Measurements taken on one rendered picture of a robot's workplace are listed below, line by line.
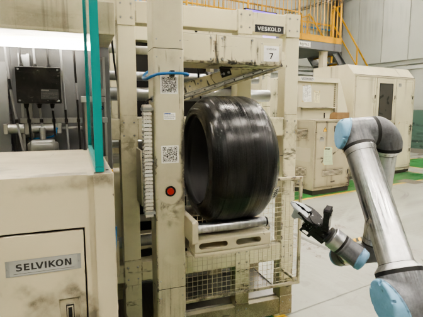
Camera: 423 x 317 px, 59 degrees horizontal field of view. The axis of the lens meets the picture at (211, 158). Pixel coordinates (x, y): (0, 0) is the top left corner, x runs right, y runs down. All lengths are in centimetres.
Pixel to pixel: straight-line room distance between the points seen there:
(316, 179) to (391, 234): 504
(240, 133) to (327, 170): 507
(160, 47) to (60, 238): 94
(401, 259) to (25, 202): 108
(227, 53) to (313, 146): 444
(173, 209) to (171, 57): 64
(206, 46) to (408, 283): 133
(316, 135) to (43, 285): 562
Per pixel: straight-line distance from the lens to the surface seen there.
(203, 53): 190
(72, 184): 86
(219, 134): 147
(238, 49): 198
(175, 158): 158
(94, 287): 94
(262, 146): 151
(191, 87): 201
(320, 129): 630
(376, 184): 140
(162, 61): 157
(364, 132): 148
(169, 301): 178
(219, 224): 163
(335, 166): 665
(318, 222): 161
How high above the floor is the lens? 141
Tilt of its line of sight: 7 degrees down
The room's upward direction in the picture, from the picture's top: straight up
